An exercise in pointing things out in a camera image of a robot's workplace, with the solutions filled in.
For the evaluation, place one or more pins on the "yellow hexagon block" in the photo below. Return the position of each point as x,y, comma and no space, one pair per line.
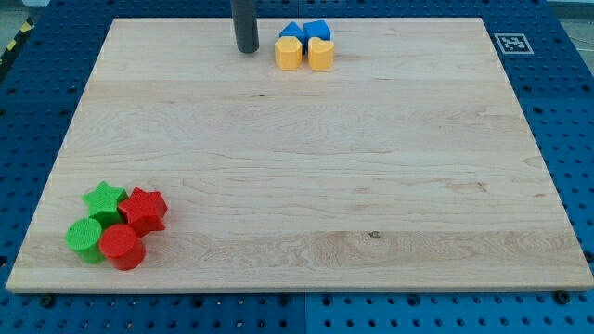
288,53

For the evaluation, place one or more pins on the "white fiducial marker tag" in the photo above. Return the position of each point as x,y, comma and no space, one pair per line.
513,44

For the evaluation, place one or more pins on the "red cylinder block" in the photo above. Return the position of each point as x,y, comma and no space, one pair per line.
122,247

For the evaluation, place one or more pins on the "blue triangle block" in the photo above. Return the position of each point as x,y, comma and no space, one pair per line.
292,29

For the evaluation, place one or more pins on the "blue cube block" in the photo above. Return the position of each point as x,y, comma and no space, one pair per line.
317,28

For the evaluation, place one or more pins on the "green star block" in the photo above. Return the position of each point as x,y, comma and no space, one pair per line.
103,202

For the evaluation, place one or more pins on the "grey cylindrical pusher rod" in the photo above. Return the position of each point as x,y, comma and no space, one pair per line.
243,13

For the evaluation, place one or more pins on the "red star block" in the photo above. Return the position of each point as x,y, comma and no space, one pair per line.
144,211

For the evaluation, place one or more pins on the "wooden board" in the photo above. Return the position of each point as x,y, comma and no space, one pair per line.
409,166

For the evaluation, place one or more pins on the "yellow heart block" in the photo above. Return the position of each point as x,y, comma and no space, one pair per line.
320,54

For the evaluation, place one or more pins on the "green cylinder block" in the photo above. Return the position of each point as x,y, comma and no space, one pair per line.
82,238

